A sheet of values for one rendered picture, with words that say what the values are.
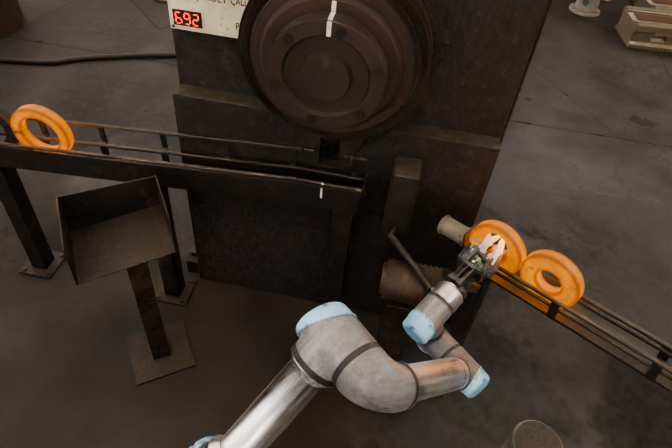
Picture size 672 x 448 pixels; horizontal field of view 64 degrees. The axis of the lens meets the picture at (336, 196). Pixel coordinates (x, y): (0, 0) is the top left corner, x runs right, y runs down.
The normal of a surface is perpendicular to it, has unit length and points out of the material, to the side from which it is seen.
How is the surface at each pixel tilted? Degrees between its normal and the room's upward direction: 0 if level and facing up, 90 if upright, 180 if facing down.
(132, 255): 5
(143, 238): 5
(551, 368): 0
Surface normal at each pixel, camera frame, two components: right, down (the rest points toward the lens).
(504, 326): 0.07, -0.72
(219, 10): -0.18, 0.66
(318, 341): -0.51, -0.29
